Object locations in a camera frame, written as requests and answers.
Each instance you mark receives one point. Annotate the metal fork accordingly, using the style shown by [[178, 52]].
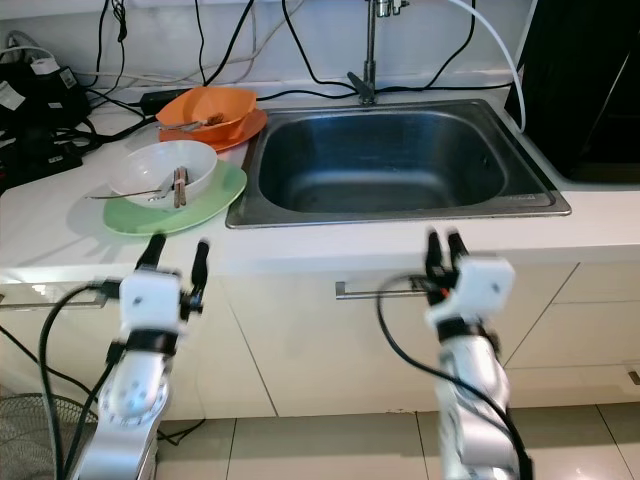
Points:
[[163, 192]]

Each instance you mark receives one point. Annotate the long metal spoon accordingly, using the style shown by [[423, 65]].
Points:
[[130, 195]]

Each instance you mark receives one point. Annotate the brown wooden chopstick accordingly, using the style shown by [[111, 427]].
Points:
[[184, 188], [177, 188]]

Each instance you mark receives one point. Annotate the light green plate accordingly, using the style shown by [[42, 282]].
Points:
[[220, 195]]

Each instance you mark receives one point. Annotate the white bowl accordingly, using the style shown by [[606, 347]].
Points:
[[145, 165]]

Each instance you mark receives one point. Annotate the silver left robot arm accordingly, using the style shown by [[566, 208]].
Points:
[[130, 400]]

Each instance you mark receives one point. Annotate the stainless steel kitchen sink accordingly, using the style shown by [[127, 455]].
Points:
[[380, 160]]

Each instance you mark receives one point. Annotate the white kitchen base cabinet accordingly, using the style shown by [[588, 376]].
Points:
[[310, 350]]

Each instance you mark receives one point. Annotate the short metal spoon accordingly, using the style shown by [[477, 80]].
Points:
[[192, 125]]

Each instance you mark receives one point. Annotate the orange plastic plate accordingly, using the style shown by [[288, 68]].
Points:
[[245, 133]]

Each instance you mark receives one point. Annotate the black power strip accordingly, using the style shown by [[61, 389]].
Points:
[[40, 165]]

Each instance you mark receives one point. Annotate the small black power brick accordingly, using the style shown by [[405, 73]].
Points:
[[155, 98]]

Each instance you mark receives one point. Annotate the orange plastic bowl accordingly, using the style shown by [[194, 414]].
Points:
[[240, 100]]

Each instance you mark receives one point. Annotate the steel sink faucet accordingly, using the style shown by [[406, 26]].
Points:
[[360, 88]]

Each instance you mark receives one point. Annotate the large black power adapter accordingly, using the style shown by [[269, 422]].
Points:
[[50, 90]]

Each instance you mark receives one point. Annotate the black appliance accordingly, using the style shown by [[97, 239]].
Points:
[[580, 80]]

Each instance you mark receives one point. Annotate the grey floor fan grille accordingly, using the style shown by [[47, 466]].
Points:
[[30, 440]]

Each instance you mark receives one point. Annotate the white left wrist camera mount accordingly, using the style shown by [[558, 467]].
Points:
[[152, 300]]

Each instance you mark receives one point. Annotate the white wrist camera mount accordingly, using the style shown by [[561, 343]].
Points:
[[152, 300], [485, 285]]

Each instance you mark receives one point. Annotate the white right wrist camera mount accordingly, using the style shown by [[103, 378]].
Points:
[[485, 285]]

